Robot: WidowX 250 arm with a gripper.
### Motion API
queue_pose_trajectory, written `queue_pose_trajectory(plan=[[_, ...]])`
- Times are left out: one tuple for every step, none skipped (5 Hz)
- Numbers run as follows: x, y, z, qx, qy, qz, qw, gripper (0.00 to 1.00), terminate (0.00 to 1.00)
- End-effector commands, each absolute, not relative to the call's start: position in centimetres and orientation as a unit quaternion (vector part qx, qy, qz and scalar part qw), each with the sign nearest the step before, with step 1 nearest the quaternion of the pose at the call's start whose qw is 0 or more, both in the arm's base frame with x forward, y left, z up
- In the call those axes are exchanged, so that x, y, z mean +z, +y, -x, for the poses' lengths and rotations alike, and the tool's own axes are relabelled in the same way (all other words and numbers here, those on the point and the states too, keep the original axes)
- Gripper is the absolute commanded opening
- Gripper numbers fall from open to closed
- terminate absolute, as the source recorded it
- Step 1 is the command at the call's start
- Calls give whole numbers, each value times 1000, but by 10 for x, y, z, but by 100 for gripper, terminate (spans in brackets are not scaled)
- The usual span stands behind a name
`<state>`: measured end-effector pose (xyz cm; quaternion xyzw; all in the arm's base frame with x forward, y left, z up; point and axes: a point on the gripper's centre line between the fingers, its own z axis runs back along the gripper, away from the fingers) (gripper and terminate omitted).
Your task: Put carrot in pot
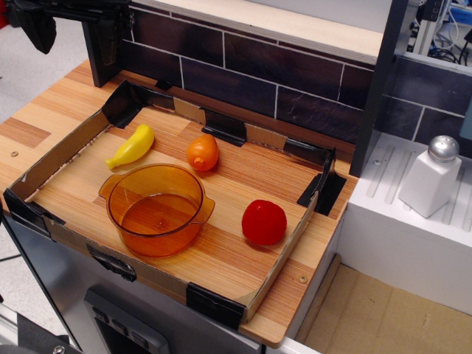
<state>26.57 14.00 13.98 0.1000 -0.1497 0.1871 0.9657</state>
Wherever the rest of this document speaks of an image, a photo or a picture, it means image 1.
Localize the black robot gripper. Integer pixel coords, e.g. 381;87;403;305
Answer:
7;0;131;66

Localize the orange toy carrot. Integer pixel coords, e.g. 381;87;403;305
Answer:
187;134;219;171

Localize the cardboard fence with black tape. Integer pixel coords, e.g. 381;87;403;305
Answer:
4;81;355;327

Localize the orange transparent plastic pot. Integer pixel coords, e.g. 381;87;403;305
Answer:
99;164;215;257

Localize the yellow toy banana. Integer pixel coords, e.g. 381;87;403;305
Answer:
105;124;154;169

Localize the red toy tomato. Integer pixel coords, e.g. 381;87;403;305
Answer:
241;199;287;246

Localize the silver toy oven front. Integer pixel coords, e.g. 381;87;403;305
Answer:
4;216;266;353

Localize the wooden shelf with dark posts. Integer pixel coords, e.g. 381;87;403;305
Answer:
83;1;407;175

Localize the white salt shaker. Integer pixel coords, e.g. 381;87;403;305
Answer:
398;135;462;218

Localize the white toy sink drainboard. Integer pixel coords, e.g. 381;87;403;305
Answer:
337;133;471;313

